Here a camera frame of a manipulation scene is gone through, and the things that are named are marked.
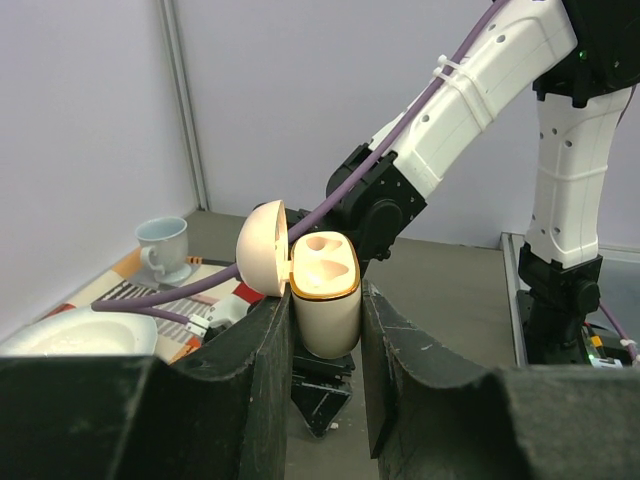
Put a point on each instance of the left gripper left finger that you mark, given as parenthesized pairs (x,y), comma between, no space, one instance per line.
(219,413)

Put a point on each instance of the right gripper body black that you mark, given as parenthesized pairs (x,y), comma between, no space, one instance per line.
(320,388)

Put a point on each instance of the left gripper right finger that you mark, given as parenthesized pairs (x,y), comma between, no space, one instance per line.
(434,414)

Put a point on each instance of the pink beige earbud charging case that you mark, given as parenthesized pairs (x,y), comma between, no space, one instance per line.
(320,269)

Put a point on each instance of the white plate blue rim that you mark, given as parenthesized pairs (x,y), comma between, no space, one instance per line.
(85,332)

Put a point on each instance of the light blue mug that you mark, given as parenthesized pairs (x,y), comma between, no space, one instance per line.
(164,249)

